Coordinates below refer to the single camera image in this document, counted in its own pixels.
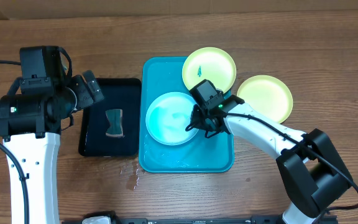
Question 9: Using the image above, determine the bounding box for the green scrubbing sponge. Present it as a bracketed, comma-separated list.
[106, 109, 124, 138]

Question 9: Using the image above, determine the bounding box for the light blue plate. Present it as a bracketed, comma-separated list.
[145, 92, 198, 146]

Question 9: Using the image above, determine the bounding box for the yellow-green plate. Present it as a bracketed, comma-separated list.
[237, 75, 293, 123]
[182, 47, 237, 93]

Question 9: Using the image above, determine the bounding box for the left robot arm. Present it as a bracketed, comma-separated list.
[0, 46, 104, 223]

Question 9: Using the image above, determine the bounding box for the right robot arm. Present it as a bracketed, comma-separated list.
[186, 80, 352, 223]

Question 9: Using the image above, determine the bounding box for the black plastic tray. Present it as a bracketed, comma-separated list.
[78, 78, 141, 157]

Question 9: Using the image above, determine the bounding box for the teal plastic tray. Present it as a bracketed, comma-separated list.
[139, 57, 234, 173]

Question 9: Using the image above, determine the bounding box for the yellow-green plate top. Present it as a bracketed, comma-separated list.
[182, 47, 237, 93]

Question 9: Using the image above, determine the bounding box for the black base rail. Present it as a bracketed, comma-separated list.
[61, 210, 339, 224]

